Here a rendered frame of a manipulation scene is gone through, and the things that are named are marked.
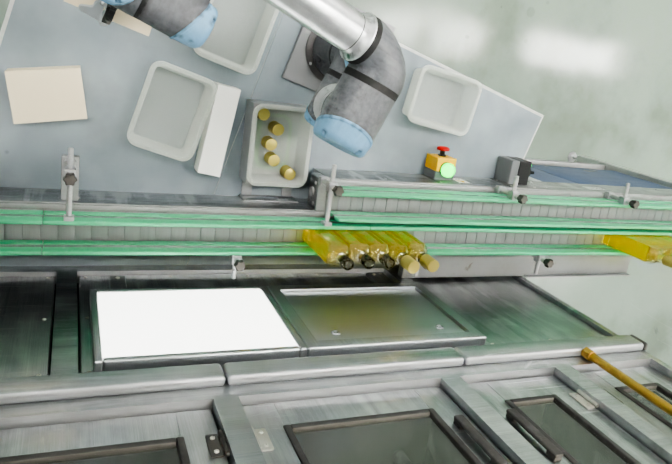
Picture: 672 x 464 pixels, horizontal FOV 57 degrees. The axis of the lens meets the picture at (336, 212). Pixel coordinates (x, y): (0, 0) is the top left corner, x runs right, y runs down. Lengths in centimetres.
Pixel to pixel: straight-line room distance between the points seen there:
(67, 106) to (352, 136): 75
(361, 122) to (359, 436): 58
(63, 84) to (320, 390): 92
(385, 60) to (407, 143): 82
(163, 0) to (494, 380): 106
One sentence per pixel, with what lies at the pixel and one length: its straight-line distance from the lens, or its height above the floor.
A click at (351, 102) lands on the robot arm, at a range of 116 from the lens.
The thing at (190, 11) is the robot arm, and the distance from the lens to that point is 101.
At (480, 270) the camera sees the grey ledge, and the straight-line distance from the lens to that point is 209.
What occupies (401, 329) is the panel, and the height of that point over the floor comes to 125.
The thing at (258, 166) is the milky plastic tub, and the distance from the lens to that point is 177.
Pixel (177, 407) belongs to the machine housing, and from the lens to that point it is 122.
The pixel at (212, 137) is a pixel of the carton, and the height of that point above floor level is 81.
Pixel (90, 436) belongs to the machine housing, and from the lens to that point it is 117.
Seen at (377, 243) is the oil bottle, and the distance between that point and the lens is 163.
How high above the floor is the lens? 243
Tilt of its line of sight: 62 degrees down
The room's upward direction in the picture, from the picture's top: 128 degrees clockwise
